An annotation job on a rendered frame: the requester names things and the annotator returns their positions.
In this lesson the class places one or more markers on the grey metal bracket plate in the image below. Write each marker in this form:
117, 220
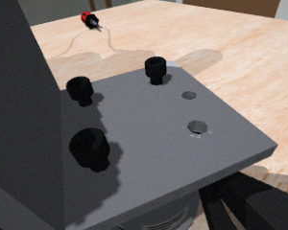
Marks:
154, 157

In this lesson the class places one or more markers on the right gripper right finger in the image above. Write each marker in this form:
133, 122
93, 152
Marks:
257, 205

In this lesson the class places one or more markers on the black socket-head screw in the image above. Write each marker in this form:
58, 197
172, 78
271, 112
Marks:
90, 148
155, 68
80, 89

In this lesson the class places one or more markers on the dark grey cylinder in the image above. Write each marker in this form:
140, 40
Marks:
176, 215

